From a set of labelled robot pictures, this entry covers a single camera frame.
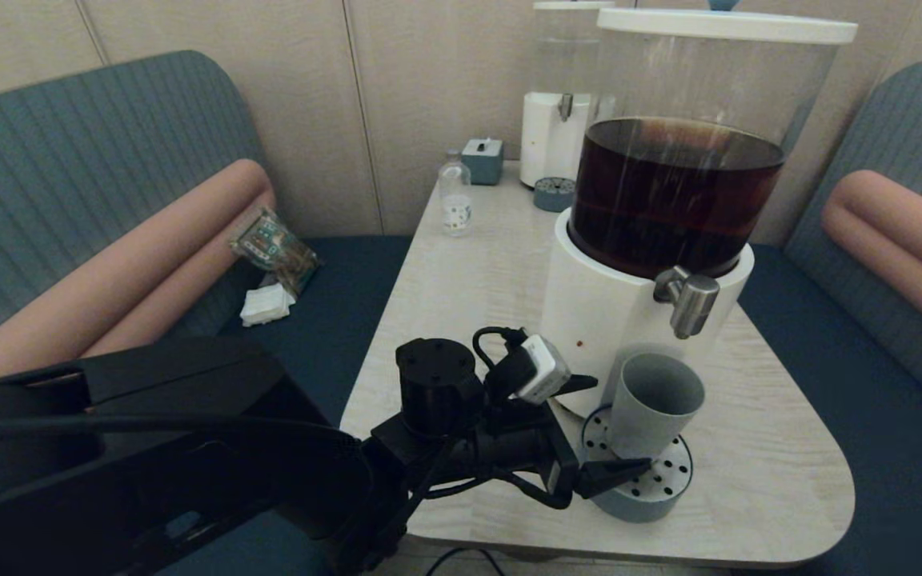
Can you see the white folded napkin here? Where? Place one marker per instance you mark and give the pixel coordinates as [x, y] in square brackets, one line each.
[267, 306]

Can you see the large white dispenser lid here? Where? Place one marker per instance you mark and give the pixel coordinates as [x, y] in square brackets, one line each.
[721, 26]

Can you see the grey-blue plastic cup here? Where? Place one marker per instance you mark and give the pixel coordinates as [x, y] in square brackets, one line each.
[653, 416]

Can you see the green snack packet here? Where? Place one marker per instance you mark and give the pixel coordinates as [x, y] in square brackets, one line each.
[273, 248]

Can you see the clear plastic bottle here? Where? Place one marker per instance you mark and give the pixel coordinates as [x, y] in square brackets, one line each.
[455, 207]

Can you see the small blue tissue box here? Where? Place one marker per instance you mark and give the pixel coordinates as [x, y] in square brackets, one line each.
[483, 163]

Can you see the small metal dispenser tap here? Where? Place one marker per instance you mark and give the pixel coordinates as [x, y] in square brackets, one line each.
[566, 107]

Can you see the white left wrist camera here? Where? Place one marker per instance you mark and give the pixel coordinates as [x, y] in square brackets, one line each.
[545, 370]

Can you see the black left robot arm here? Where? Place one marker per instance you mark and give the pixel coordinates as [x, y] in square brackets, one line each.
[149, 448]

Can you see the small blue drip tray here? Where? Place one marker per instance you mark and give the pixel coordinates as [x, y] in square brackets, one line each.
[555, 194]

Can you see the small water drink dispenser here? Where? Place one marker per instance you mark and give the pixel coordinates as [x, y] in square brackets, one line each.
[549, 138]

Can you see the large blue drip tray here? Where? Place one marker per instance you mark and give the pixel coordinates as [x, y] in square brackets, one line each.
[645, 504]

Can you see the large tea drink dispenser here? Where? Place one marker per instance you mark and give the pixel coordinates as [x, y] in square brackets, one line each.
[613, 304]

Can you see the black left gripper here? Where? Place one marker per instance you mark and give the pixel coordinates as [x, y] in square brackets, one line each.
[525, 444]

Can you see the small white dispenser lid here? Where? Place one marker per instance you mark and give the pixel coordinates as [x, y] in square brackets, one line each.
[571, 6]

